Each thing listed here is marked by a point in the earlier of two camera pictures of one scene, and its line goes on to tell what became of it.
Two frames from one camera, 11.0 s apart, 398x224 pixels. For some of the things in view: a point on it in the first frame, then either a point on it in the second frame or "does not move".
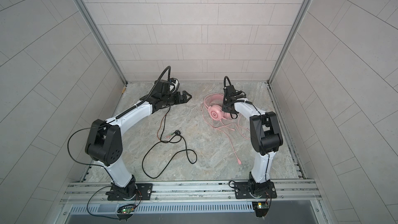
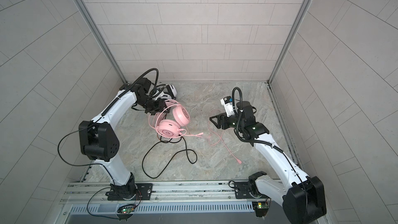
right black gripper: x=224 y=107 -> x=224 y=118
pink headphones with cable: x=212 y=106 -> x=170 y=116
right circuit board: x=261 y=208 does not move
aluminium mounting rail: x=287 y=192 does not move
